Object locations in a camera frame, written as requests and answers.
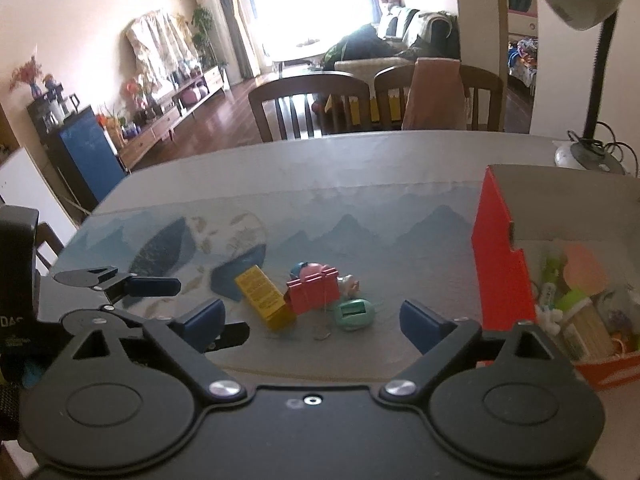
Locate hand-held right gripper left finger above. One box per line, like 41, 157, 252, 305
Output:
72, 297, 247, 403

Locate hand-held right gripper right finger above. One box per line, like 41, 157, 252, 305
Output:
380, 299, 568, 403

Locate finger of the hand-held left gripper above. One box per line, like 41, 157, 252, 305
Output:
60, 305, 250, 352
54, 267, 182, 306

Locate orange cardboard box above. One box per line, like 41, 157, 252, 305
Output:
471, 164, 640, 403

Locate green pen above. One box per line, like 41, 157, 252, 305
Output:
555, 287, 593, 318

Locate pink heart-shaped sponge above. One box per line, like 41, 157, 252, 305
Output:
562, 244, 608, 291

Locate clear toothpick jar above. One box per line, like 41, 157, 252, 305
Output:
570, 305, 618, 358

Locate dark wooden dining chair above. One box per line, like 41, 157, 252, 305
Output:
248, 71, 372, 142
32, 222, 66, 276
374, 64, 418, 131
460, 65, 505, 133

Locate yellow carton box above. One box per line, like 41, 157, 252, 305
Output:
235, 264, 297, 331

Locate mint green tape dispenser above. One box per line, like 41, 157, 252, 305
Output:
334, 298, 376, 332

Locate white cabinet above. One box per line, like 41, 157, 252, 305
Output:
0, 147, 81, 241

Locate red toy block house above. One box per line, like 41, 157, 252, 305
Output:
285, 261, 342, 316

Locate blue front cabinet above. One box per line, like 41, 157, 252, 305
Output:
26, 92, 126, 211

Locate green white thermometer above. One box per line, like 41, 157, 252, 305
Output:
545, 255, 563, 306

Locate wooden tv console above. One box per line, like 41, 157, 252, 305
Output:
117, 62, 228, 168

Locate red flowers in vase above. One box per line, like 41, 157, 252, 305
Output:
9, 57, 43, 100

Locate pink cloth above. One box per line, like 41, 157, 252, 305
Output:
401, 57, 468, 132

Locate floral hanging garment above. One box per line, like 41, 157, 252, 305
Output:
125, 8, 201, 91

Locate white standing air conditioner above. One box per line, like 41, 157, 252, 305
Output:
197, 0, 233, 88

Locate green potted plant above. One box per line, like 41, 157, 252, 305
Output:
191, 5, 218, 68

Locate white coffee table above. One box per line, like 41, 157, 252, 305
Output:
272, 40, 331, 68

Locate dark clothing pile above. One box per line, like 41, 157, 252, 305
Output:
322, 25, 396, 63

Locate sofa with throws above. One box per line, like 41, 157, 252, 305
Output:
334, 7, 461, 78

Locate black lamp cable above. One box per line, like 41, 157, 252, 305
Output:
567, 121, 638, 176

